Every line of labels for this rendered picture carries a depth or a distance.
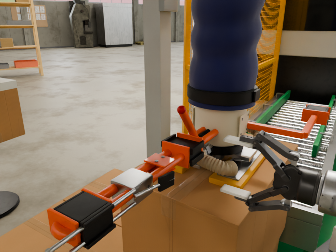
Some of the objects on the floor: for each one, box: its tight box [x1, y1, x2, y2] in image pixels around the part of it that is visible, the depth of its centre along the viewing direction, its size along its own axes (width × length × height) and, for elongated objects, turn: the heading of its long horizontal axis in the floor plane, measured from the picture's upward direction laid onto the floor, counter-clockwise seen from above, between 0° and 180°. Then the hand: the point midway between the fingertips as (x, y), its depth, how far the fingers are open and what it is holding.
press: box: [69, 0, 98, 49], centre depth 1560 cm, size 134×115×255 cm
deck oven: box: [93, 3, 134, 48], centre depth 1650 cm, size 176×135×227 cm
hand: (228, 165), depth 71 cm, fingers open, 13 cm apart
